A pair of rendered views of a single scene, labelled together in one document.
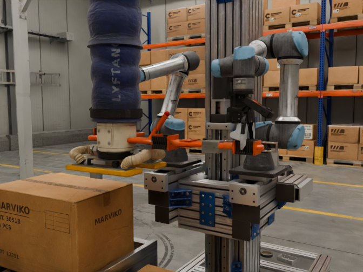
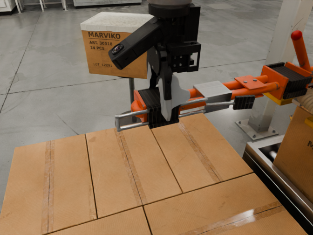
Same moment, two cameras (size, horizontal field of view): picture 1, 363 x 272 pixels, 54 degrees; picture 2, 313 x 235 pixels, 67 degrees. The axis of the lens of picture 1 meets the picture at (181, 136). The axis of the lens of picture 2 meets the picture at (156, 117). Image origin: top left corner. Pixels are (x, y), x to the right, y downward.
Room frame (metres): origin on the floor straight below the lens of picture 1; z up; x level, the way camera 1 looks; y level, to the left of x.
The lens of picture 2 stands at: (1.57, -0.57, 1.48)
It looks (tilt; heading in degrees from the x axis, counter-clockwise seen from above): 36 degrees down; 131
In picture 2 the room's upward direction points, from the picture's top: straight up
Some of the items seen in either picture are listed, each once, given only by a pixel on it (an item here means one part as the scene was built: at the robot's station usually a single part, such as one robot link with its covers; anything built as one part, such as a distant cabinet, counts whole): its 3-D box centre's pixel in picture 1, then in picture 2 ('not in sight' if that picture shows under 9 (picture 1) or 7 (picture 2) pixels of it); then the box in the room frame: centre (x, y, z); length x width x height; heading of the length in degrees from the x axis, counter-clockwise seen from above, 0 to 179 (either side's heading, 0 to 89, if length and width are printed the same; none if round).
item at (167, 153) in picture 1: (174, 151); not in sight; (2.01, 0.04, 1.09); 0.15 x 0.15 x 0.10
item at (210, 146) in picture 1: (213, 146); (211, 96); (1.35, -0.12, 1.20); 0.07 x 0.07 x 0.04; 61
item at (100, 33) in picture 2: not in sight; (129, 44); (0.12, 0.75, 0.82); 0.60 x 0.40 x 0.40; 29
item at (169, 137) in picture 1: (165, 141); (283, 79); (1.46, 0.07, 1.20); 0.10 x 0.08 x 0.06; 151
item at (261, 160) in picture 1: (259, 158); not in sight; (1.74, -0.38, 1.09); 0.15 x 0.15 x 0.10
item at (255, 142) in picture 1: (247, 147); (156, 103); (1.28, -0.24, 1.20); 0.08 x 0.07 x 0.05; 61
